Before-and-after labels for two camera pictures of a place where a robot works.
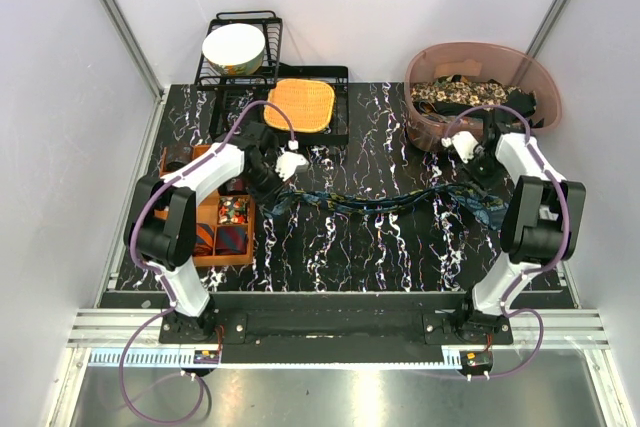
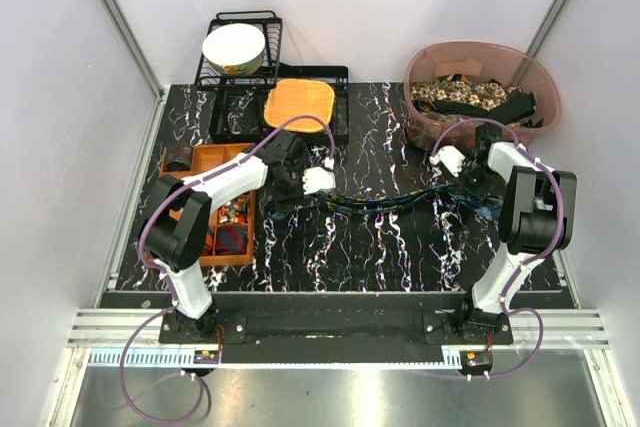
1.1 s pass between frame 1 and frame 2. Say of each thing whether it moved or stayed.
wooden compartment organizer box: stayed
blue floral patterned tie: stayed
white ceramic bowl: stayed
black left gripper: moved
